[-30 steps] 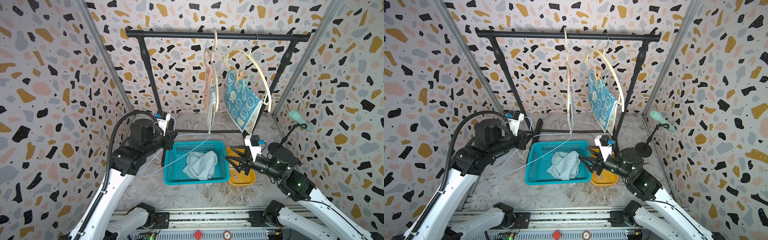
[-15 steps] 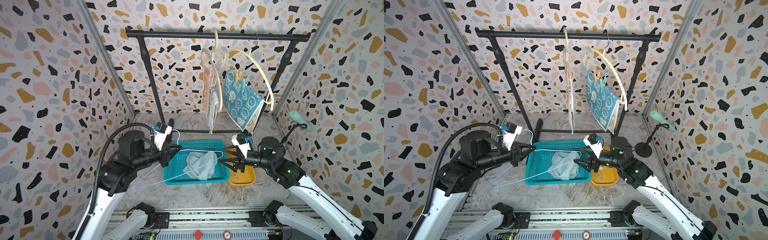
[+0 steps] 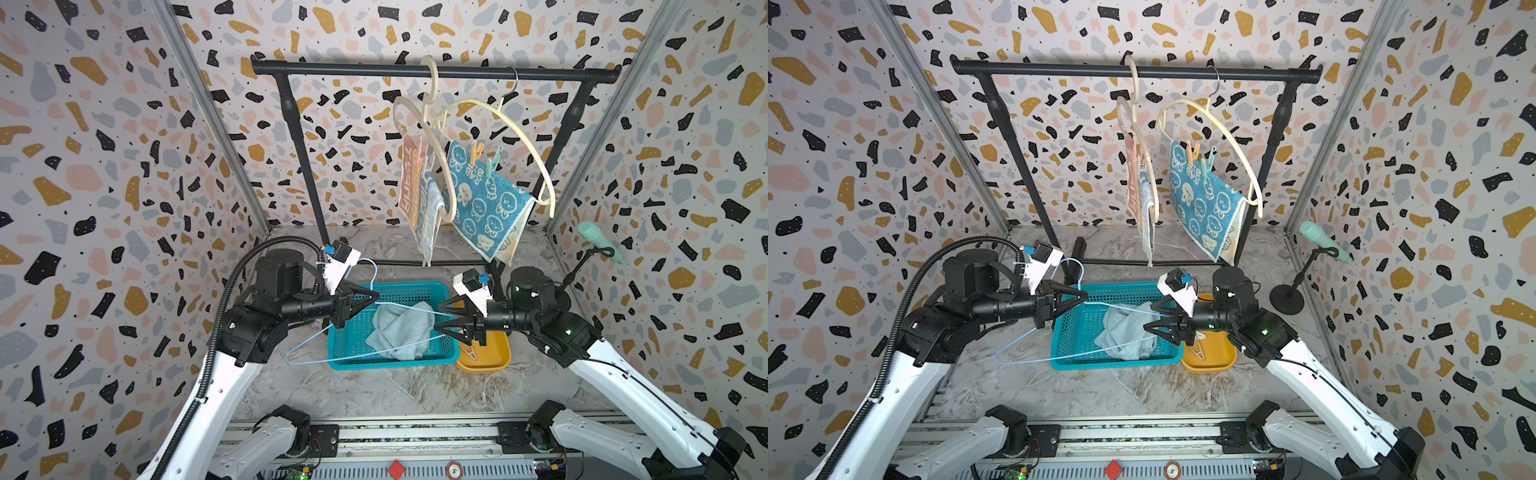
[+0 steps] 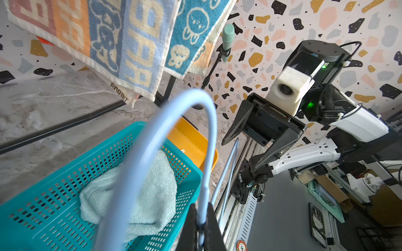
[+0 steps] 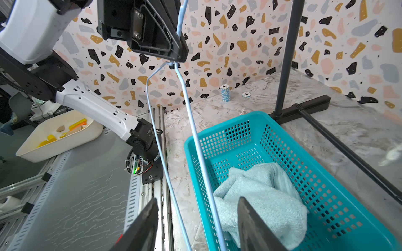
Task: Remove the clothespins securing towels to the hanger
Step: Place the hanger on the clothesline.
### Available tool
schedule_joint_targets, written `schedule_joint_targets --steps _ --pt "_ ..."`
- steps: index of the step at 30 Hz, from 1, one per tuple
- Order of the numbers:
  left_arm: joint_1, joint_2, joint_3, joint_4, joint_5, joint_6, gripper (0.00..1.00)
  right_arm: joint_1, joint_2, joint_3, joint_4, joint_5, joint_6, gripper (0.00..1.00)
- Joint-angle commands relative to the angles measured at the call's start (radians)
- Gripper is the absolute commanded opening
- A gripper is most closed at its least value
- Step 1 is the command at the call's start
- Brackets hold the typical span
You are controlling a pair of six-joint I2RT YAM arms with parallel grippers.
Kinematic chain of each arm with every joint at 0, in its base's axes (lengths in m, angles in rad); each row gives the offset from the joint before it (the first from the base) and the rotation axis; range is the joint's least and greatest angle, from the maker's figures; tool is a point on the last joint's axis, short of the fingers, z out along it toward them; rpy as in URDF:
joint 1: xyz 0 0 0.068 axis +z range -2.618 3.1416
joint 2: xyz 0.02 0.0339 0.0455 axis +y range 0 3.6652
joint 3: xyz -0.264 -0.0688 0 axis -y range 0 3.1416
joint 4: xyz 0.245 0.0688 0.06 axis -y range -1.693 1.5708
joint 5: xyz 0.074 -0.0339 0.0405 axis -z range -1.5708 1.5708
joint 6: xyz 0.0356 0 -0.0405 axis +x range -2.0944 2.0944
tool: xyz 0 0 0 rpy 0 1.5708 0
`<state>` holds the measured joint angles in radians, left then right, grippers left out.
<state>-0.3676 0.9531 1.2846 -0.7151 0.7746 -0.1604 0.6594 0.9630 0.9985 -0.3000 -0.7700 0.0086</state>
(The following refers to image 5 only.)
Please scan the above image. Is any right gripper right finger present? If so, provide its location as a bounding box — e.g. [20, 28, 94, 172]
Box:
[237, 197, 287, 251]

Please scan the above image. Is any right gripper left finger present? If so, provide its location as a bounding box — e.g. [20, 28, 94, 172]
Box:
[110, 198, 159, 251]

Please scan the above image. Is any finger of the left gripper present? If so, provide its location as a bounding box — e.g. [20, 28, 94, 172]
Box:
[97, 0, 188, 62]

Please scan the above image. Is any light blue towel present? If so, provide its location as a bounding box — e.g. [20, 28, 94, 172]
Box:
[214, 163, 308, 250]

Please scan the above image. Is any light blue wire hanger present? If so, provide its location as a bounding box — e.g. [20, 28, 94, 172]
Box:
[146, 0, 227, 251]

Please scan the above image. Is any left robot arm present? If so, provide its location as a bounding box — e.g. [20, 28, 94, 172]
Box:
[1, 1, 188, 162]

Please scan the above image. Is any teal plastic basket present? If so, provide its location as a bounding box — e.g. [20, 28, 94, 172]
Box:
[198, 111, 402, 251]

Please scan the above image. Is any blue poker chip stack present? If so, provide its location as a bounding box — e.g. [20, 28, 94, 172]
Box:
[220, 84, 230, 102]

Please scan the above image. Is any single blue poker chip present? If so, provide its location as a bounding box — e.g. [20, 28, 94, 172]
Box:
[242, 92, 251, 98]

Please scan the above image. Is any white tray with blocks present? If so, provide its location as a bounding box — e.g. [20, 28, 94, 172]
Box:
[16, 110, 103, 163]

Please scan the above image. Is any black clothes rack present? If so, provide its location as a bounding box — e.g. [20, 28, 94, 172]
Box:
[270, 1, 402, 204]

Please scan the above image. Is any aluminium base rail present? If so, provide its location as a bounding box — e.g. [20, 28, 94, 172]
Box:
[0, 105, 175, 251]

